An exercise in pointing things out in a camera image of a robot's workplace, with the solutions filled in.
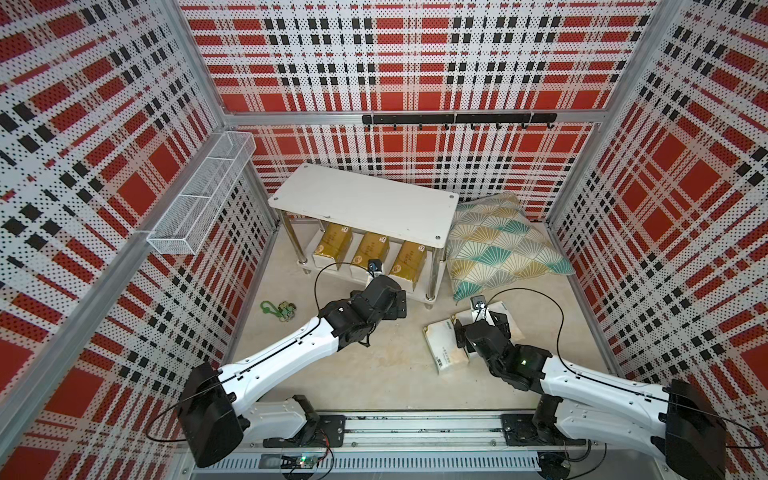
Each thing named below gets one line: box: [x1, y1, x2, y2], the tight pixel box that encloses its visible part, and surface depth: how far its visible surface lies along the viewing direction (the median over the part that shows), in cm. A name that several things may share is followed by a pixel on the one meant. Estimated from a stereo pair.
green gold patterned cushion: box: [446, 192, 576, 303], surface depth 95 cm
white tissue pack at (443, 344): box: [422, 314, 470, 374], surface depth 84 cm
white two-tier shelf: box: [268, 163, 459, 309], surface depth 88 cm
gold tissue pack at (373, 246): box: [352, 232, 390, 269], surface depth 97 cm
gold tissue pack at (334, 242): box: [314, 223, 353, 270], surface depth 100 cm
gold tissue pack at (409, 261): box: [390, 241, 427, 282], surface depth 93 cm
